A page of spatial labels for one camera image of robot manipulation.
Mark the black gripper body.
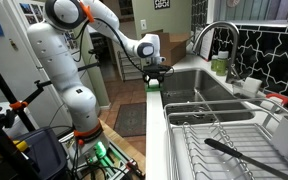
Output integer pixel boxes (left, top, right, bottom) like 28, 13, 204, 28
142, 64, 173, 79

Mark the green sponge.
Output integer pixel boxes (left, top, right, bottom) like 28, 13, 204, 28
145, 80, 164, 92

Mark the brushed steel gooseneck faucet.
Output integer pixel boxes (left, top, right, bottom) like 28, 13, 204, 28
192, 20, 243, 85

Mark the stainless steel sink basin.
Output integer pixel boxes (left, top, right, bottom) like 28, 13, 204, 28
160, 68, 257, 127

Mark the brown cardboard box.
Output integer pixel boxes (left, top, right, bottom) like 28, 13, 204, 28
142, 29, 192, 67

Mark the patterned grey rug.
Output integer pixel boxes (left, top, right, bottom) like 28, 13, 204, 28
113, 101, 147, 138

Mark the short green soap bottle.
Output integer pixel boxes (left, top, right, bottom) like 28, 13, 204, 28
210, 54, 218, 72

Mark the tall green soap bottle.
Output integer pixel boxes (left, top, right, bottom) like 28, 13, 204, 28
215, 50, 230, 77

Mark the orange black clamp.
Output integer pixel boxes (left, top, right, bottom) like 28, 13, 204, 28
125, 159, 147, 178

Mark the orange red scraper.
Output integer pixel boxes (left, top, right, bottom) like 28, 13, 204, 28
265, 92, 288, 107

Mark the kitchen window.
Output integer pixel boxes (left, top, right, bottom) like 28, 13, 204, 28
213, 0, 288, 26

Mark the dark blue plastic bin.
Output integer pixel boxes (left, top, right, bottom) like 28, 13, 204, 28
0, 126, 68, 180

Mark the photo sheet on fridge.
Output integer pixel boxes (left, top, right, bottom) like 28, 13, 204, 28
18, 2, 47, 24

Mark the white dish rack caddy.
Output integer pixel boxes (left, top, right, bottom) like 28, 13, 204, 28
271, 114, 288, 168

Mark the white refrigerator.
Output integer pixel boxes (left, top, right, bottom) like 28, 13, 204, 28
0, 0, 110, 133

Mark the metal wire sink grid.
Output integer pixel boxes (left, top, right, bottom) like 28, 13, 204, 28
163, 96, 252, 125

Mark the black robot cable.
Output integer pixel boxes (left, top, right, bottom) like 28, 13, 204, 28
72, 16, 175, 78

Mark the white light switch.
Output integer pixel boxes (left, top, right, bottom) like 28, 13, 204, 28
140, 19, 148, 32

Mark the black white wall picture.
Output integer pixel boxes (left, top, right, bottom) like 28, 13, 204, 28
153, 0, 171, 10

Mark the aluminium profile frame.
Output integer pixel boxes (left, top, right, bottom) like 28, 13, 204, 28
58, 131, 135, 180

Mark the black handled utensil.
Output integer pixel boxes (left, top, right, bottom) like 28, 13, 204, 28
203, 138, 288, 180

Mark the metal wire dish rack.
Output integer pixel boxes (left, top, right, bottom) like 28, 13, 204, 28
163, 98, 288, 180

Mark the yellow handled tool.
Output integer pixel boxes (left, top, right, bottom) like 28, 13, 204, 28
0, 139, 29, 158

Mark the black camera tripod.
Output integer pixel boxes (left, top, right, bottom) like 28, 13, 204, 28
0, 48, 100, 180

